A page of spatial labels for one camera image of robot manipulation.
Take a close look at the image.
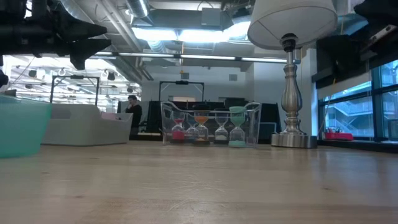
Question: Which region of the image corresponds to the silver table lamp white shade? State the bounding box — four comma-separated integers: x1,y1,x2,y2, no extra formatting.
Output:
248,0,339,149

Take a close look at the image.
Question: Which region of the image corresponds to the grey plastic bin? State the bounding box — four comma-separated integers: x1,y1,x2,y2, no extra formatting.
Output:
41,103,134,147

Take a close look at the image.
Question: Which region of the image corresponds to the clear plastic bin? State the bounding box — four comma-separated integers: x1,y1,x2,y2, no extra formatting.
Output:
160,101,262,148

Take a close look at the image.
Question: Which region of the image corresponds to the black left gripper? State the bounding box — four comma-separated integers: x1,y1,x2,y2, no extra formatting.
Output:
0,0,112,71

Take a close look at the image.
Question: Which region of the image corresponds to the orange sand hourglass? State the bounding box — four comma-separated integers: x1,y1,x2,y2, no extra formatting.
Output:
192,105,211,146

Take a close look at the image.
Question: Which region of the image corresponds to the mint green hourglass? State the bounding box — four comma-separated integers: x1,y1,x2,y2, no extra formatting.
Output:
228,106,249,147

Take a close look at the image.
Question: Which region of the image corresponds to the grey ceiling box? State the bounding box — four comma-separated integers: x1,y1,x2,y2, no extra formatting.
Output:
201,7,222,27

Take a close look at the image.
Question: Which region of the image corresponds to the teal plastic bin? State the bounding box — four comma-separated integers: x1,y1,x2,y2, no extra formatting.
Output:
0,95,53,159

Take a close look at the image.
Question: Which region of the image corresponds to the red sand hourglass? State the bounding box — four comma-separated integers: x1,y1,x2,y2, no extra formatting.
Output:
171,110,187,144

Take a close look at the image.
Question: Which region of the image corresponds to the red tray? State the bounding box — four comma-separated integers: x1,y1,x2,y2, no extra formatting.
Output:
323,130,354,141

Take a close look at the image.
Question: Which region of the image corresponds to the silver air duct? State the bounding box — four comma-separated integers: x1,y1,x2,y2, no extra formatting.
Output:
126,0,150,19

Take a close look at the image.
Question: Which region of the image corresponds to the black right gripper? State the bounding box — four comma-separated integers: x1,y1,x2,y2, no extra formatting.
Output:
317,0,398,82

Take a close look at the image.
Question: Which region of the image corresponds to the ceiling light strip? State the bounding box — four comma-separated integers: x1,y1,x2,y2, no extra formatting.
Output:
96,51,289,63

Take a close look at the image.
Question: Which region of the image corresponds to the black stand frame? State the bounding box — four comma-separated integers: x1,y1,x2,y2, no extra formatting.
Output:
159,80,205,102
49,75,100,106

